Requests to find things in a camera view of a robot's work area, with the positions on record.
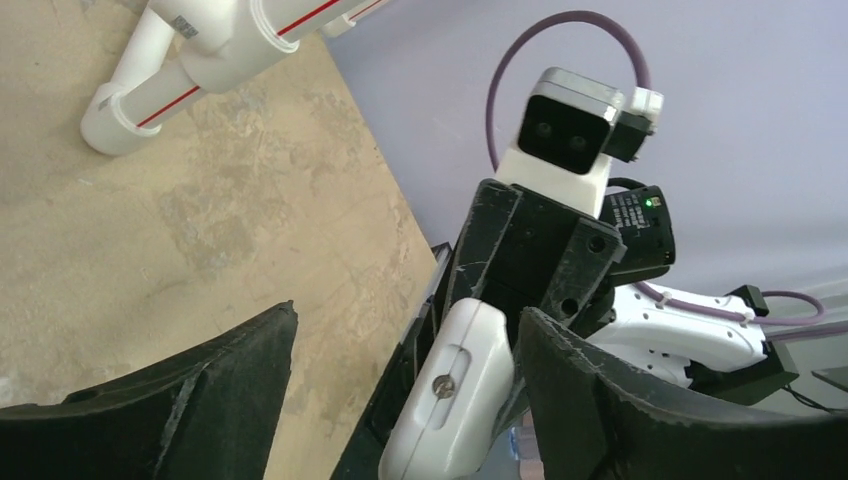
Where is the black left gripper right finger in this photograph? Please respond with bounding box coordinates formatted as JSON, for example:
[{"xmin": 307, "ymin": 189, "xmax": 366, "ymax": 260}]
[{"xmin": 517, "ymin": 308, "xmax": 847, "ymax": 479}]

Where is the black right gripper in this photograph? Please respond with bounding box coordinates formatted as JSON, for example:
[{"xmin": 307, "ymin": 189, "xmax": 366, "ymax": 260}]
[{"xmin": 330, "ymin": 180, "xmax": 624, "ymax": 480}]

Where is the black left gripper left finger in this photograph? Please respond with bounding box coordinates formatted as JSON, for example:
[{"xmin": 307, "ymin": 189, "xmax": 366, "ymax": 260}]
[{"xmin": 1, "ymin": 302, "xmax": 298, "ymax": 479}]

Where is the white air conditioner remote control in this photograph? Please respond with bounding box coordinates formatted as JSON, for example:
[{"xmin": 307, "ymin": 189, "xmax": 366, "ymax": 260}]
[{"xmin": 378, "ymin": 298, "xmax": 514, "ymax": 480}]

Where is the white pvc pipe frame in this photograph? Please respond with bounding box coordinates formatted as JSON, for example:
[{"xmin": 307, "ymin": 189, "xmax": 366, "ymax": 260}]
[{"xmin": 80, "ymin": 0, "xmax": 382, "ymax": 156}]

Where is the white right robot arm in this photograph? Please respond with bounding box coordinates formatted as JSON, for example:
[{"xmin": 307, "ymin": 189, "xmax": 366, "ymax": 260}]
[{"xmin": 333, "ymin": 178, "xmax": 788, "ymax": 479}]

